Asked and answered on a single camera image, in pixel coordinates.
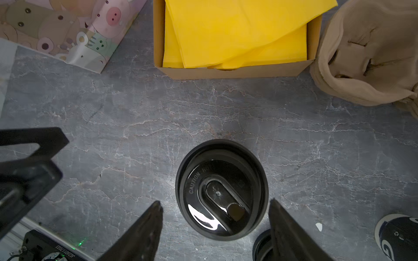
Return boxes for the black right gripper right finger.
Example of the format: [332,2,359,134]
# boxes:
[268,199,333,261]

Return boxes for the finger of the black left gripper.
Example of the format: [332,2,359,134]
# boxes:
[1,127,69,163]
[1,159,63,238]

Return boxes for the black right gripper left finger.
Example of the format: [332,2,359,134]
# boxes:
[99,201,163,261]

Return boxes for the black plastic cup lids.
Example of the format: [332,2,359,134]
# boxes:
[252,229,274,261]

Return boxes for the black cup lid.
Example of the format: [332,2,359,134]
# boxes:
[175,139,269,241]

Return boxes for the black paper cup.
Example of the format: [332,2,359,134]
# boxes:
[374,214,418,261]

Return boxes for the cartoon print paper bag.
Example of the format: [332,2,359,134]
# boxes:
[1,0,145,74]

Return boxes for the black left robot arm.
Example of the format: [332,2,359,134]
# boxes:
[1,127,82,261]

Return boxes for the brown cardboard tray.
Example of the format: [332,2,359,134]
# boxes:
[153,1,322,80]

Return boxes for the yellow paper napkins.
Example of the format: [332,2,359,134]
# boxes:
[163,1,337,70]

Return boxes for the brown pulp cup carrier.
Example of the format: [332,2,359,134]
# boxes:
[310,1,418,116]

